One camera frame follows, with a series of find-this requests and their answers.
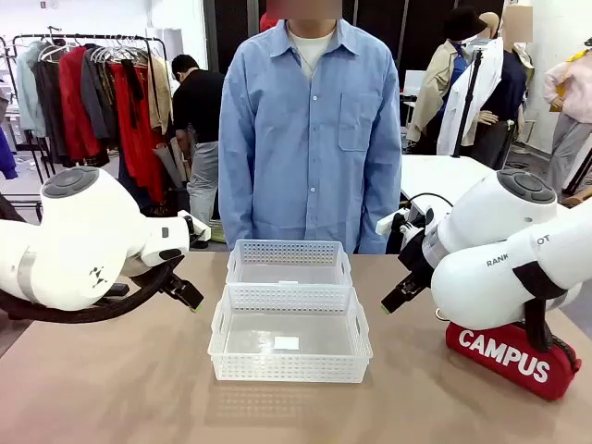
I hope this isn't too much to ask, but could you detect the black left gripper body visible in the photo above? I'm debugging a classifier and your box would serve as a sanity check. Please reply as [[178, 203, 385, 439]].
[[159, 270, 189, 295]]

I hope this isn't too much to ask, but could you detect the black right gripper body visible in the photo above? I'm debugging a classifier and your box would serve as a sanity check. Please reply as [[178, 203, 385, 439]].
[[397, 216, 438, 290]]

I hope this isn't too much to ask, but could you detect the red Campus zip pouch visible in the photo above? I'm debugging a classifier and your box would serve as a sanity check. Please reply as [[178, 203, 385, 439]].
[[445, 321, 583, 401]]

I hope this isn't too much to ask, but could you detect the person's left forearm blue sleeve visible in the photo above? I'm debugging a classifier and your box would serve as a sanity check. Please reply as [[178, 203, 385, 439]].
[[363, 152, 402, 254]]

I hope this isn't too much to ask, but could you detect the person's right forearm blue sleeve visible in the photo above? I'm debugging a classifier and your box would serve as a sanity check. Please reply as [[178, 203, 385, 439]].
[[217, 152, 255, 253]]

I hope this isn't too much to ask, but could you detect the white table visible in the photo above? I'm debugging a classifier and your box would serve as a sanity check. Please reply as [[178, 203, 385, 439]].
[[400, 154, 500, 210]]

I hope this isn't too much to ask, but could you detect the white perforated plastic basket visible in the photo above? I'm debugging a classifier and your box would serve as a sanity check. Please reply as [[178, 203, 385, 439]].
[[207, 283, 374, 384], [225, 239, 353, 288]]

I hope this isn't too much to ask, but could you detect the grey paper roll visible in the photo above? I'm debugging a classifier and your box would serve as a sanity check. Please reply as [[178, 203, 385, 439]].
[[154, 143, 187, 190]]

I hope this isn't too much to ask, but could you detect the long red dress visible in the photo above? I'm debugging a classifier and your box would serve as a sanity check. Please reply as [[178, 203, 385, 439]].
[[110, 62, 167, 204]]

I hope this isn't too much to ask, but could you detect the black tripod pole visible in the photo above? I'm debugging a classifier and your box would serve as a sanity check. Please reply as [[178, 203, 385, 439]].
[[451, 47, 485, 159]]

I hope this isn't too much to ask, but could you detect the mannequin in beige trench coat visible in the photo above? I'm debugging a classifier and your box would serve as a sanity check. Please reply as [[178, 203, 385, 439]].
[[406, 5, 487, 156]]

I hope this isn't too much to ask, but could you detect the person in blue shirt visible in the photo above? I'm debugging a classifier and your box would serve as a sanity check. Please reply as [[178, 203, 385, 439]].
[[217, 18, 402, 255]]

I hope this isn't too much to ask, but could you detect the mannequin in navy top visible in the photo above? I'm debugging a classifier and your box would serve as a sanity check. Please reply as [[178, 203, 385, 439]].
[[471, 4, 534, 170]]

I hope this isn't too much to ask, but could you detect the black jacket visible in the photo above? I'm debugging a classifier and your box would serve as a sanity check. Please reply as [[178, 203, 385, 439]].
[[0, 191, 25, 224]]

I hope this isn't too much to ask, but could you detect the person in black t-shirt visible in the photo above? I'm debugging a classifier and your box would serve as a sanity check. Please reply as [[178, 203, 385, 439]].
[[170, 54, 226, 228]]

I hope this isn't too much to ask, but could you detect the white coat on stand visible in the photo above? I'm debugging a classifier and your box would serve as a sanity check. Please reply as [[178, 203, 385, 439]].
[[436, 36, 506, 157]]

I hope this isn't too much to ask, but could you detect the beige coat on hanger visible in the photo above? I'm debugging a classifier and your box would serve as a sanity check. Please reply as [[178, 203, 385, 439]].
[[146, 55, 175, 136]]

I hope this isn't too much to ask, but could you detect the grey jacket on hanger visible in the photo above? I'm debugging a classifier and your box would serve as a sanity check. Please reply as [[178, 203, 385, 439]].
[[81, 48, 120, 143]]

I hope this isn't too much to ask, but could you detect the red jacket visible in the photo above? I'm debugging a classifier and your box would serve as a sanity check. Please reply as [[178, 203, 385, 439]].
[[58, 45, 104, 162]]

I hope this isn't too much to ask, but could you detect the dark brown garment on hanger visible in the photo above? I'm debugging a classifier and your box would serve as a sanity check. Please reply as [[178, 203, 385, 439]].
[[31, 59, 71, 164]]

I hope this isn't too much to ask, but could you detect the blue garment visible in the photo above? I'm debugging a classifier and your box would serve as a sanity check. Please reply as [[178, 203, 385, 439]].
[[0, 128, 19, 181]]

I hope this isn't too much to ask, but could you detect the black bucket hat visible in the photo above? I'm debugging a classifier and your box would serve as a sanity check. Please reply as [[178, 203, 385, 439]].
[[443, 5, 487, 45]]

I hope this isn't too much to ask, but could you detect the pale blue jacket on hanger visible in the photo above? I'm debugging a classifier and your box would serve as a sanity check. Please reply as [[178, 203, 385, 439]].
[[15, 41, 48, 139]]

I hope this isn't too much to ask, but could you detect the black metal clothes rack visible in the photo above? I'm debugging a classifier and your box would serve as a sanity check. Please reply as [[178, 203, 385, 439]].
[[0, 32, 168, 207]]

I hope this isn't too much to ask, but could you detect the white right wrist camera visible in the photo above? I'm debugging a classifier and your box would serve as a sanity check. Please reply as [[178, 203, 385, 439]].
[[376, 207, 426, 237]]

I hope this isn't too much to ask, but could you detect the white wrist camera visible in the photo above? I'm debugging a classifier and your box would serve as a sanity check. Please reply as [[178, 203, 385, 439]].
[[376, 207, 426, 237], [178, 209, 212, 244]]

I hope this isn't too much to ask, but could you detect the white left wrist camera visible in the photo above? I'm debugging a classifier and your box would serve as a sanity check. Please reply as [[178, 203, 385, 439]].
[[178, 209, 212, 244]]

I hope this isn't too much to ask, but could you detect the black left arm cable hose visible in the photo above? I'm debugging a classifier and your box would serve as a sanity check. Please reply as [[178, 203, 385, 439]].
[[0, 256, 187, 325]]

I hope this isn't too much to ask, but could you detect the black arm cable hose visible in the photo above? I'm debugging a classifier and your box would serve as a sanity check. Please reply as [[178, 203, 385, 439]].
[[0, 256, 187, 325], [512, 263, 582, 367]]

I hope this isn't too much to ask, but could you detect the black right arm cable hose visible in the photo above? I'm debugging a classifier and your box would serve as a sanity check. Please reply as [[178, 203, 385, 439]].
[[512, 263, 582, 367]]

